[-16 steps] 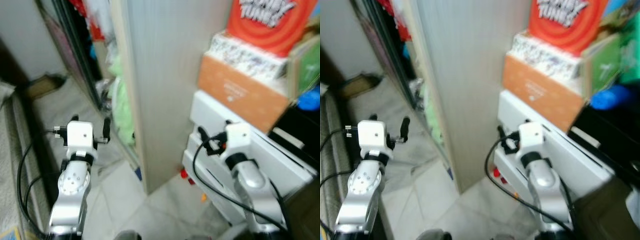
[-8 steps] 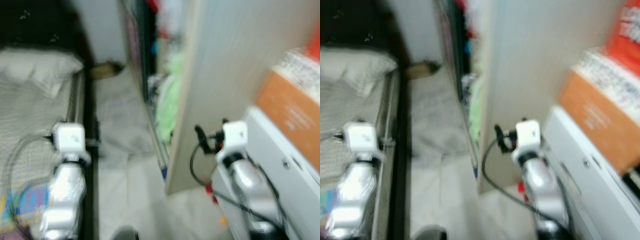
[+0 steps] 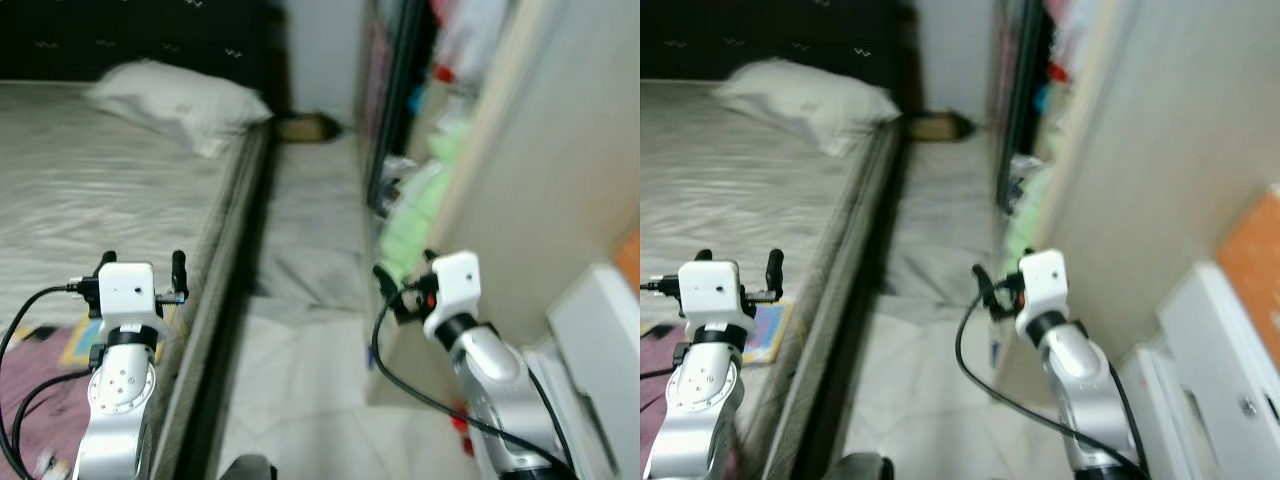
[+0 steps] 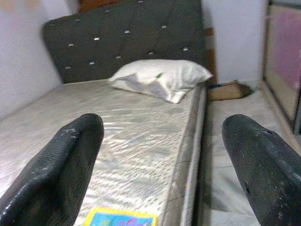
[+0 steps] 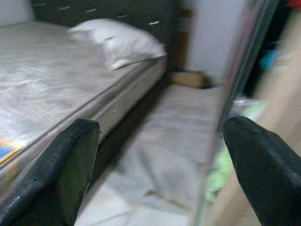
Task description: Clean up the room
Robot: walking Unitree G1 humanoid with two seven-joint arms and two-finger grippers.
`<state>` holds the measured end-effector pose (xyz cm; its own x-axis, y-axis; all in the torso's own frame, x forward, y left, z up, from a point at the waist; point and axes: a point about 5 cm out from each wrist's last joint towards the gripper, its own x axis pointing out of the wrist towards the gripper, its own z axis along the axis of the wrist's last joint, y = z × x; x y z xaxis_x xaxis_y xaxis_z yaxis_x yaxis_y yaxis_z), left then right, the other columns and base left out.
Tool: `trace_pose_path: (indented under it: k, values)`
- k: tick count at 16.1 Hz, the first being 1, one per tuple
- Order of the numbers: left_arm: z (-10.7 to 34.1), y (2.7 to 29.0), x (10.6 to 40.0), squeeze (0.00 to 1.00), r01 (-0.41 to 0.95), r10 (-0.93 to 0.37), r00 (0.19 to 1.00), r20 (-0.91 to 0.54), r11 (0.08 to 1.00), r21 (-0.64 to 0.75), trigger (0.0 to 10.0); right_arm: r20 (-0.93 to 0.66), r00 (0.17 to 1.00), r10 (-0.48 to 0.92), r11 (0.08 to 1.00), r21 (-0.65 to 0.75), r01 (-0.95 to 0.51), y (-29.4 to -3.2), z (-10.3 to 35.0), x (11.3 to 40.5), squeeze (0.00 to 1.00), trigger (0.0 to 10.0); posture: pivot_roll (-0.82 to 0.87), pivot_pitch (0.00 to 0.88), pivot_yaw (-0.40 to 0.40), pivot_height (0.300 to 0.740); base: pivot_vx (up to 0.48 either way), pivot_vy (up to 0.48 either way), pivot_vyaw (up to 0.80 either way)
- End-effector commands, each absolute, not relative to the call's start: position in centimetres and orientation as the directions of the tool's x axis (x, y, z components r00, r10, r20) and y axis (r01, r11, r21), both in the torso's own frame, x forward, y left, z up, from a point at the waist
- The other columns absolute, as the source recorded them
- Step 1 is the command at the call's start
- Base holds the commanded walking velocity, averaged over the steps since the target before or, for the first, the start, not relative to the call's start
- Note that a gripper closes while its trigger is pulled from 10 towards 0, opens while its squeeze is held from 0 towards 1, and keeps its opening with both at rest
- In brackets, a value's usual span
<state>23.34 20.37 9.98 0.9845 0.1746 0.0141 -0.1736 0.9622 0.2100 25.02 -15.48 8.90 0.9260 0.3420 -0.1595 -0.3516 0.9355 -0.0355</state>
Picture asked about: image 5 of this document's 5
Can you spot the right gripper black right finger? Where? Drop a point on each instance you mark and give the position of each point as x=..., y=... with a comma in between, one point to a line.
x=265, y=176

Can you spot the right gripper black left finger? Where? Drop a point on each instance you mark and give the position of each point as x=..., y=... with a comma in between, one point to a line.
x=54, y=179

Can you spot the colourful picture book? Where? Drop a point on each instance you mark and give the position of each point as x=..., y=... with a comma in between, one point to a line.
x=7, y=150

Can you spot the grey floor mat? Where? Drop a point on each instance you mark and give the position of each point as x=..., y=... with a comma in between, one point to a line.
x=176, y=141

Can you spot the grey quilted mattress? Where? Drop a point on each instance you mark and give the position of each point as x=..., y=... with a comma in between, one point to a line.
x=47, y=82

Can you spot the brown cardboard box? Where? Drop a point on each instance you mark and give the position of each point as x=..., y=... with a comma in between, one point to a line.
x=188, y=78

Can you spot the white pillow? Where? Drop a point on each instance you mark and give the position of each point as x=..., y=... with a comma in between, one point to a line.
x=117, y=42

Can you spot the black tufted headboard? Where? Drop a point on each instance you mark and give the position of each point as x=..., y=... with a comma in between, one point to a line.
x=105, y=9

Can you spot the dark bed frame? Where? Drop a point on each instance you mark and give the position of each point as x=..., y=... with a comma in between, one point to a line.
x=131, y=131

